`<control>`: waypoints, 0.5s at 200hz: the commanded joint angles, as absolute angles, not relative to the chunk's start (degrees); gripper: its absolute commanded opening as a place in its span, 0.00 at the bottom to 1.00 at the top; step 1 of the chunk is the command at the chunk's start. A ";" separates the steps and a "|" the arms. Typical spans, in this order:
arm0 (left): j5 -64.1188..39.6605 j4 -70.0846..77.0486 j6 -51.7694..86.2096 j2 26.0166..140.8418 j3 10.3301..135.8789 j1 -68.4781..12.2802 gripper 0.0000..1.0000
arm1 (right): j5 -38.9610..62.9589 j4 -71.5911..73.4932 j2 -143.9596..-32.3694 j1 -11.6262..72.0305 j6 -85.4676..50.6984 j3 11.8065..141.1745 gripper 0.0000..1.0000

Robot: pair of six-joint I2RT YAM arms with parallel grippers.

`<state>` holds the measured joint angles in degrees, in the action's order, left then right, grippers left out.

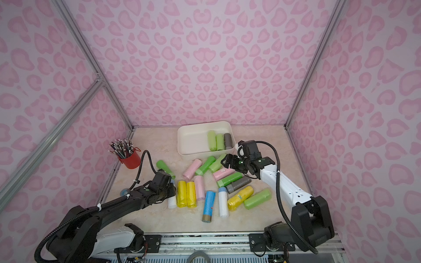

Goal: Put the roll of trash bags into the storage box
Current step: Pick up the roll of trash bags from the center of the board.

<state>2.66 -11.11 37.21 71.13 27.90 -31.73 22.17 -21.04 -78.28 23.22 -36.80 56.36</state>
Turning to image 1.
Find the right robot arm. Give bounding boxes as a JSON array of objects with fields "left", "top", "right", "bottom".
[{"left": 221, "top": 140, "right": 335, "bottom": 254}]

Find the white plastic storage box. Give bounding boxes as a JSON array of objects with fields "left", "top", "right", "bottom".
[{"left": 177, "top": 121, "right": 236, "bottom": 160}]

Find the blue tape roll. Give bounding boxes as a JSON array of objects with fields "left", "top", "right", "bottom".
[{"left": 120, "top": 188, "right": 129, "bottom": 196}]

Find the grey roll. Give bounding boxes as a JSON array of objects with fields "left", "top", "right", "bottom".
[
  {"left": 226, "top": 177, "right": 252, "bottom": 194},
  {"left": 224, "top": 133, "right": 233, "bottom": 150}
]

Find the light green roll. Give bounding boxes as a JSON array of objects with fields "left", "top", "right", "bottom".
[
  {"left": 207, "top": 130, "right": 217, "bottom": 151},
  {"left": 209, "top": 153, "right": 227, "bottom": 173}
]

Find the yellow roll with label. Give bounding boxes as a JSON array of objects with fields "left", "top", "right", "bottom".
[{"left": 227, "top": 186, "right": 254, "bottom": 211}]

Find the yellow roll left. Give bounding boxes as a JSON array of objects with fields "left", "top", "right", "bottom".
[{"left": 177, "top": 180, "right": 187, "bottom": 208}]

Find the bundle of pens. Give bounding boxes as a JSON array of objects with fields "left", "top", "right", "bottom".
[{"left": 110, "top": 139, "right": 134, "bottom": 160}]

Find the pink roll upper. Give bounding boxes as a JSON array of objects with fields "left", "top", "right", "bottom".
[{"left": 183, "top": 159, "right": 202, "bottom": 181}]

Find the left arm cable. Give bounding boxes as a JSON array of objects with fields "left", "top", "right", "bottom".
[{"left": 128, "top": 150, "right": 159, "bottom": 191}]

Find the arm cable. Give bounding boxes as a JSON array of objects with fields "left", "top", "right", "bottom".
[
  {"left": 254, "top": 140, "right": 319, "bottom": 255},
  {"left": 128, "top": 150, "right": 159, "bottom": 191}
]

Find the pink roll lower middle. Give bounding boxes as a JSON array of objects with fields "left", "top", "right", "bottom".
[{"left": 194, "top": 175, "right": 206, "bottom": 201}]

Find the dark green roll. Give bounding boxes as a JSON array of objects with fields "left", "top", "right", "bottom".
[{"left": 156, "top": 160, "right": 175, "bottom": 179}]

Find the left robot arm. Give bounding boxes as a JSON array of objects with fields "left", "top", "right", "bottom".
[{"left": 34, "top": 170, "right": 175, "bottom": 263}]

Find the yellow roll right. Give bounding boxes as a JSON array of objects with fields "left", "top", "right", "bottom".
[{"left": 186, "top": 181, "right": 197, "bottom": 208}]

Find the red pen holder cup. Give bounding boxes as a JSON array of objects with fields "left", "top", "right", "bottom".
[{"left": 118, "top": 147, "right": 141, "bottom": 169}]

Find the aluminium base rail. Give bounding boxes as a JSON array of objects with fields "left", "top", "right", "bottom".
[{"left": 60, "top": 229, "right": 349, "bottom": 263}]

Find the pink roll with label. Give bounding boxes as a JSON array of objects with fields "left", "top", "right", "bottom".
[{"left": 213, "top": 168, "right": 235, "bottom": 181}]

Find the white roll blue cap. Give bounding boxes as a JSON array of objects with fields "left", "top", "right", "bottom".
[
  {"left": 218, "top": 187, "right": 229, "bottom": 218},
  {"left": 167, "top": 195, "right": 177, "bottom": 209}
]

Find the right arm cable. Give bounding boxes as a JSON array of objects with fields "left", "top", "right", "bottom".
[{"left": 254, "top": 140, "right": 319, "bottom": 255}]

